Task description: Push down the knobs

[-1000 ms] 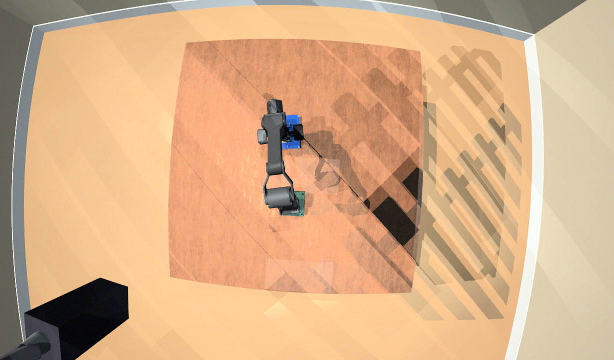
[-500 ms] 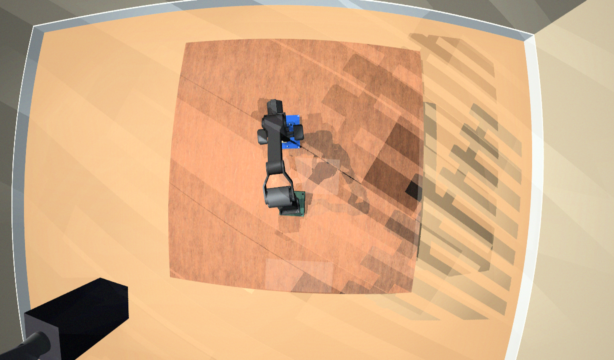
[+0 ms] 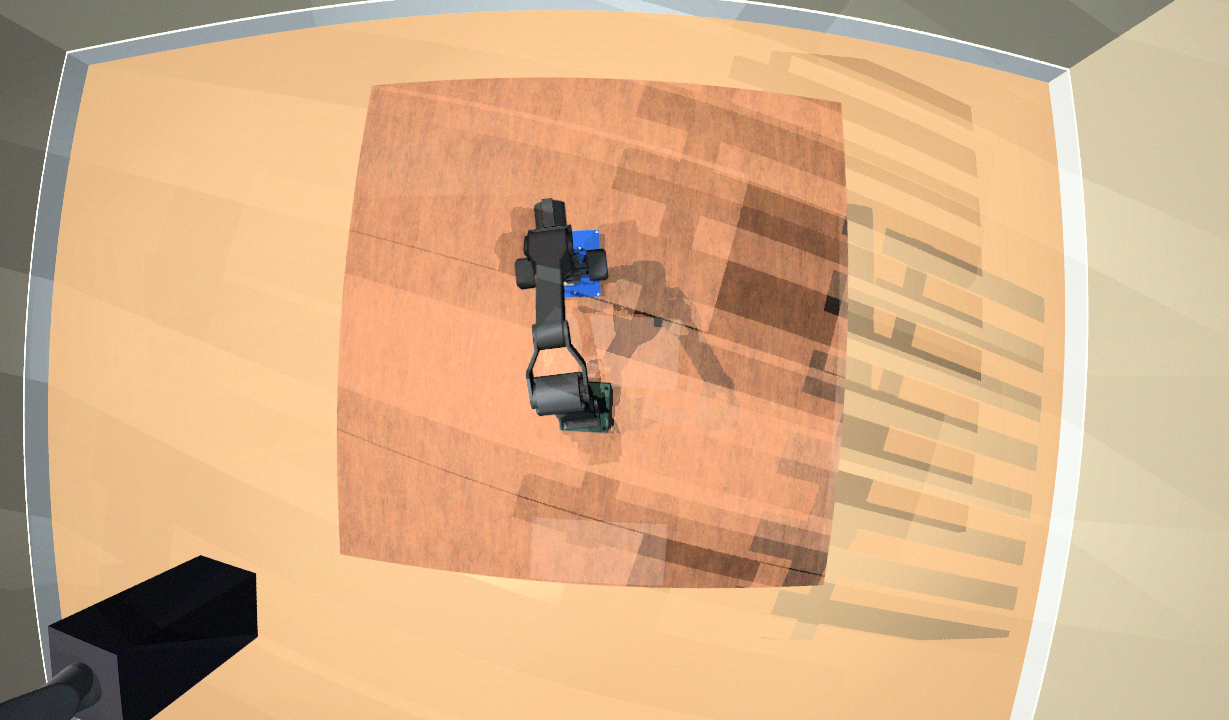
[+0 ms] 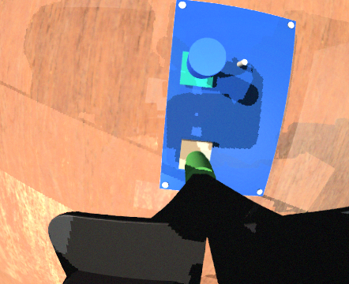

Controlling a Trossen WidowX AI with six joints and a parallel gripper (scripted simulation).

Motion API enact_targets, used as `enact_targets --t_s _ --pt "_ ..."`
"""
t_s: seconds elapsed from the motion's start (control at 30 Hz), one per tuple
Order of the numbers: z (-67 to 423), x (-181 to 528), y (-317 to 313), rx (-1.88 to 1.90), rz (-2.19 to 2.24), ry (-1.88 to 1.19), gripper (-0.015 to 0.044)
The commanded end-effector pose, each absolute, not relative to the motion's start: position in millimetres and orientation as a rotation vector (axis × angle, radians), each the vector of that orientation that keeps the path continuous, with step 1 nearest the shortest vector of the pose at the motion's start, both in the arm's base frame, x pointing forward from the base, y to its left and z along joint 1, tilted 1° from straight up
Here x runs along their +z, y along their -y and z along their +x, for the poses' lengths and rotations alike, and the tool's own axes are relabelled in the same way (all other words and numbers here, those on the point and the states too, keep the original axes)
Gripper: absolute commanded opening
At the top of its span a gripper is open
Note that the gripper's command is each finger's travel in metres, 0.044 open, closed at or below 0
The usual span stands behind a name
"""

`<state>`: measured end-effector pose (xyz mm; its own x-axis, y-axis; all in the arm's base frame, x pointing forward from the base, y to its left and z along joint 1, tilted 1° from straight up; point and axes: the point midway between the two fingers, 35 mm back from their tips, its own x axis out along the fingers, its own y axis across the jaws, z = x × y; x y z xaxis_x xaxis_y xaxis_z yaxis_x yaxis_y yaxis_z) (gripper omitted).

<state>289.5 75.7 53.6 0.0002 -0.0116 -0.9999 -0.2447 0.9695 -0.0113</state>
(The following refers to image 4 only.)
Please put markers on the blue circuit board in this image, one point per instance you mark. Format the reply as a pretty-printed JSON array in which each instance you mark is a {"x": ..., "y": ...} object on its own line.
[{"x": 227, "y": 89}]

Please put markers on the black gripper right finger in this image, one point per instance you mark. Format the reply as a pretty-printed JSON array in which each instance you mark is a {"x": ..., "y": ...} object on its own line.
[{"x": 252, "y": 245}]

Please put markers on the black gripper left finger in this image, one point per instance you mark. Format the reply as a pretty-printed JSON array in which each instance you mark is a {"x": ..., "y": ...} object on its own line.
[{"x": 170, "y": 246}]

